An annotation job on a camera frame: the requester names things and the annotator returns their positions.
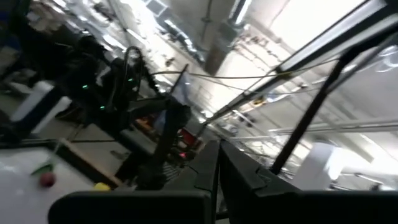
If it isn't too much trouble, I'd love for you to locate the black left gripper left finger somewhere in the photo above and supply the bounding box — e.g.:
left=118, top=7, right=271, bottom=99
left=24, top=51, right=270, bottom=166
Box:
left=48, top=140, right=220, bottom=224

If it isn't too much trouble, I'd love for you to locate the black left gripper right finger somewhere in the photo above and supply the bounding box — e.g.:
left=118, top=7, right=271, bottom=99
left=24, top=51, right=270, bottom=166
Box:
left=220, top=140, right=398, bottom=224

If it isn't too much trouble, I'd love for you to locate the yellow tulip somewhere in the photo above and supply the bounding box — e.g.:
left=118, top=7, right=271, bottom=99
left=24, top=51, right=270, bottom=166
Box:
left=93, top=182, right=111, bottom=192

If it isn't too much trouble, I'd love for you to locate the dark red tulip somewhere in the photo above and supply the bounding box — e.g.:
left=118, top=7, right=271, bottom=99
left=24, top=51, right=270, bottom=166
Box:
left=30, top=161, right=57, bottom=189

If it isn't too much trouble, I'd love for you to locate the white square pillar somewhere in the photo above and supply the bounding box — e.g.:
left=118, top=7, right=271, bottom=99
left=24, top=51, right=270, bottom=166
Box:
left=291, top=141, right=343, bottom=191

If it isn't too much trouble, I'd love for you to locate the black metal frame post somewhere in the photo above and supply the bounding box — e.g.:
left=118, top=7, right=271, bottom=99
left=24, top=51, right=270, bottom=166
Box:
left=269, top=18, right=398, bottom=175

